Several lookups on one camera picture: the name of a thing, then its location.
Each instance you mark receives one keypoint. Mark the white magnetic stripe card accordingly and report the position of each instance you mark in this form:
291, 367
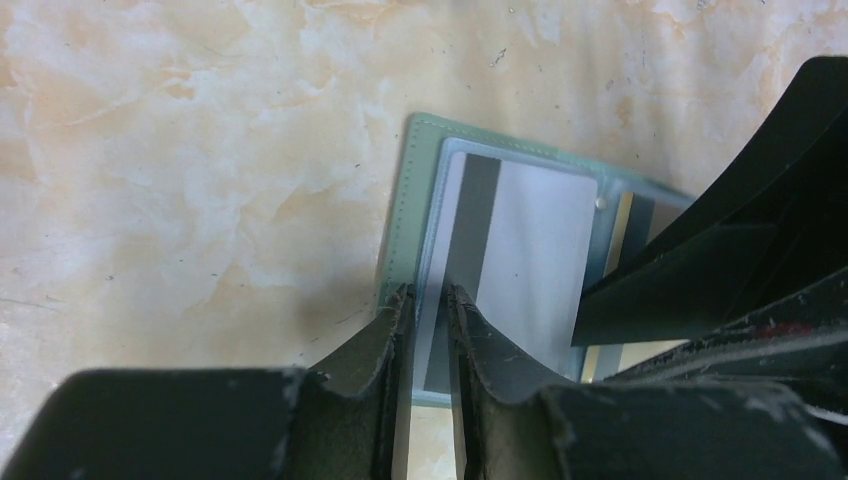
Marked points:
514, 231

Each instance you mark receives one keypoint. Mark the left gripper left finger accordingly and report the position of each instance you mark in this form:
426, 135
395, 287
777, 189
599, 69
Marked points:
346, 417

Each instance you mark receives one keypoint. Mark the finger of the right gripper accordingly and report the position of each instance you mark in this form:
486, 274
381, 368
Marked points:
799, 341
774, 222

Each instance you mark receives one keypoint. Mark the green card holder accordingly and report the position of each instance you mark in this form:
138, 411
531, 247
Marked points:
407, 234

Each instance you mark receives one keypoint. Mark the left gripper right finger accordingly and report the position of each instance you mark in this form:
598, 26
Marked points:
516, 419

